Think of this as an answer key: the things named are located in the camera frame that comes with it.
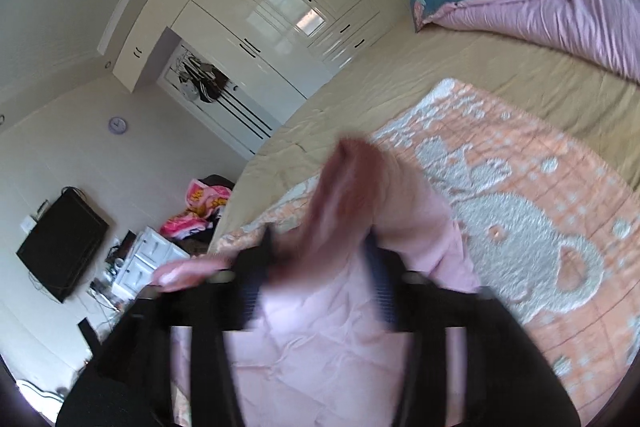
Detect pink printed cloth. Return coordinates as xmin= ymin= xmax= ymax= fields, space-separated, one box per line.
xmin=160 ymin=179 xmax=233 ymax=240

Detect beige bed sheet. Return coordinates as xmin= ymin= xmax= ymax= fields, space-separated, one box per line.
xmin=205 ymin=27 xmax=640 ymax=258

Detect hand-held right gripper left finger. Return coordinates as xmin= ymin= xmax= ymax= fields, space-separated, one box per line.
xmin=55 ymin=227 xmax=281 ymax=427

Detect dark brown cloth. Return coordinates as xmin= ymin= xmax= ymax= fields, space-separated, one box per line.
xmin=177 ymin=227 xmax=221 ymax=257

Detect white drawer cabinet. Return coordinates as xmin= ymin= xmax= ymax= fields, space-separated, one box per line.
xmin=107 ymin=227 xmax=193 ymax=303

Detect pink quilted jacket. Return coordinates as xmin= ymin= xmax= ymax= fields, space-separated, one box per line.
xmin=150 ymin=137 xmax=483 ymax=427

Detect hanging bags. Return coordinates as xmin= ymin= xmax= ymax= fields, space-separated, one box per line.
xmin=177 ymin=54 xmax=232 ymax=104

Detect orange printed blanket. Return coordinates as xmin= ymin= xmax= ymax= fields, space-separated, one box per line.
xmin=207 ymin=78 xmax=640 ymax=427

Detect black wall television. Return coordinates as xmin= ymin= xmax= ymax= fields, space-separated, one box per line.
xmin=16 ymin=188 xmax=110 ymax=304

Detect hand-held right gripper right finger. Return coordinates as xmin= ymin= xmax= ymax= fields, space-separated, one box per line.
xmin=362 ymin=232 xmax=583 ymax=427

